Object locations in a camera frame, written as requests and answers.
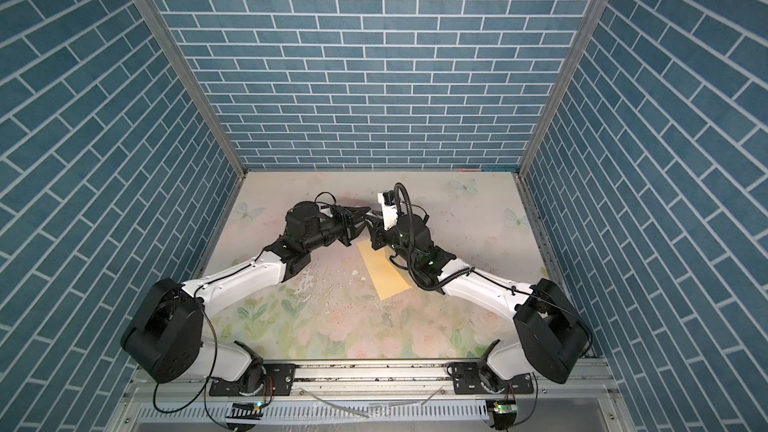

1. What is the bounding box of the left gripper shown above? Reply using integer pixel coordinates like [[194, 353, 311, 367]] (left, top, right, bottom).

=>
[[301, 205, 370, 254]]

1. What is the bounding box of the yellow envelope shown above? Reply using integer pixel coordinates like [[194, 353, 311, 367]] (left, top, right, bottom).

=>
[[356, 241, 412, 301]]

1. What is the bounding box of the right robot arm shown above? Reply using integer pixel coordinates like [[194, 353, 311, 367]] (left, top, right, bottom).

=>
[[369, 215, 589, 390]]

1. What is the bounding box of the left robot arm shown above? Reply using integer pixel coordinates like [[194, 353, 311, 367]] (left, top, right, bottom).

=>
[[120, 201, 369, 395]]

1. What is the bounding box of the black corrugated cable hose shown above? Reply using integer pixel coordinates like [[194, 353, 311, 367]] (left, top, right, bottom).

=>
[[392, 182, 475, 294]]

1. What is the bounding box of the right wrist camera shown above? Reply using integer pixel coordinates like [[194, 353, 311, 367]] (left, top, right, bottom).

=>
[[377, 190, 399, 231]]

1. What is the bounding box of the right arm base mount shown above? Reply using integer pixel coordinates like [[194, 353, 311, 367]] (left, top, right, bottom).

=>
[[446, 361, 534, 396]]

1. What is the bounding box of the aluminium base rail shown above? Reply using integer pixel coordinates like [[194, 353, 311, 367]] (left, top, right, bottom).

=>
[[106, 359, 634, 431]]

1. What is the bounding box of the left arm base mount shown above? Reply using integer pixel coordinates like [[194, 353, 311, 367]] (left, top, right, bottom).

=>
[[209, 363, 296, 398]]

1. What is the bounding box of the white vented cable duct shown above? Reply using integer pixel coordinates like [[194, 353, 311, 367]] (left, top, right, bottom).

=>
[[138, 400, 489, 425]]

